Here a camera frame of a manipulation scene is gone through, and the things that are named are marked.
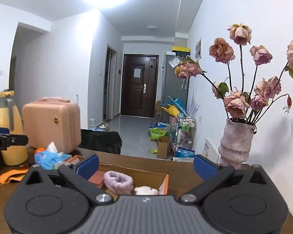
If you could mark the grey fridge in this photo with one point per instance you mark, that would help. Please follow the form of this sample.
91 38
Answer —
175 95

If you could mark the purple reed decor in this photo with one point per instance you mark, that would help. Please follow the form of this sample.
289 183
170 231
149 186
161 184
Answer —
195 104

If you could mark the blue tissue pack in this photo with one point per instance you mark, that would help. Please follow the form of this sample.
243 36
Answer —
51 159

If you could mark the open cardboard box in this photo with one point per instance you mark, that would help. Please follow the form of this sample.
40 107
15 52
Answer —
163 147

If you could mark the pink suitcase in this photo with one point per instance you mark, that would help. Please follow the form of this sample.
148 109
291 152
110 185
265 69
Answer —
51 124

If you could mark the hanging white umbrellas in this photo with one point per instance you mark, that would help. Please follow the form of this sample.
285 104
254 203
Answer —
185 84

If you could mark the glass jar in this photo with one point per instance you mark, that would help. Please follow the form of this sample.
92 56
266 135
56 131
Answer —
92 124

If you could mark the red cardboard box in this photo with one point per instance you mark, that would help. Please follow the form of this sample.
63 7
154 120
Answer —
149 175

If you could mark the wall picture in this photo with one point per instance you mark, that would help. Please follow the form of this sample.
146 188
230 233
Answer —
198 49

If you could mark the orange cloth strip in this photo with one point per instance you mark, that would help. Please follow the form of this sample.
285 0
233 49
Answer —
7 176

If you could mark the small ceiling lamp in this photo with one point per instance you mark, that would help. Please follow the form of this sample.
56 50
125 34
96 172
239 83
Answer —
151 27

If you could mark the metal bowl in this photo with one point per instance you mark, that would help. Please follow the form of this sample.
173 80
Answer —
104 127

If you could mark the white flat box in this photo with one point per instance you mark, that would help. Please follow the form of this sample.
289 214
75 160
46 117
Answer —
211 151

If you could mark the brown cardboard box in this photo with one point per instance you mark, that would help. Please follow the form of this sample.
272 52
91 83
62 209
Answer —
158 109

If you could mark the yellow thermos jug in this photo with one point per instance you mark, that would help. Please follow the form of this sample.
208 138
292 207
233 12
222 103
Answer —
11 126

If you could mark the yellow black box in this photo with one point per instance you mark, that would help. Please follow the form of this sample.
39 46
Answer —
181 50

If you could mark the blue white package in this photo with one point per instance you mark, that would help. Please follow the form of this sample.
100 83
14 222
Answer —
184 154

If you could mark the textured pink vase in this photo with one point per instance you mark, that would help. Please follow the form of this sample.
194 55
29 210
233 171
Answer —
235 143

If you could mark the dark cloth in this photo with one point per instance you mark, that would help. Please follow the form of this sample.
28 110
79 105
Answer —
101 141

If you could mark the white plush doll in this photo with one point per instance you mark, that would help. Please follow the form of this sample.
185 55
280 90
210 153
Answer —
146 190

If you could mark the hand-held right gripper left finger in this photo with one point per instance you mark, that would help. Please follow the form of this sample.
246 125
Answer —
88 167

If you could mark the dark entrance door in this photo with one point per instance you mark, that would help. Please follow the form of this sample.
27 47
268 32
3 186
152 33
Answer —
139 95

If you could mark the interior doorway frame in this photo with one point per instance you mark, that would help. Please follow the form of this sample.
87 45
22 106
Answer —
109 82

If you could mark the tangerine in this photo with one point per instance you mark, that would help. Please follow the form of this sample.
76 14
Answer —
39 149

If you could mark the green printed bag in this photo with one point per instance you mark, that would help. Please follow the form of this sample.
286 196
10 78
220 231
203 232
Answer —
158 133

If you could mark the lilac fuzzy headband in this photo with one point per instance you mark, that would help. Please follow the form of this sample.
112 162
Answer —
118 181

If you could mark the white paper notice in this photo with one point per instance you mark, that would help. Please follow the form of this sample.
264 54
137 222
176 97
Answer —
136 73

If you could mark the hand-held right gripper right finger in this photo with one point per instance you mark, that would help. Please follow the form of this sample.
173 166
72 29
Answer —
205 167

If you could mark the pink brown sponge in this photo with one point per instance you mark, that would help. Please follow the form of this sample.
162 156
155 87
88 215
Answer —
96 178

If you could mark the blue and yellow plastic items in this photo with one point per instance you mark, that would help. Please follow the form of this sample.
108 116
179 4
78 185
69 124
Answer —
173 108

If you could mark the dried pink roses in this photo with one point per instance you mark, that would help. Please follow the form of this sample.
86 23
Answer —
236 102

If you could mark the paper in clear sleeve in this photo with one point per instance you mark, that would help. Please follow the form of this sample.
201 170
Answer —
174 62

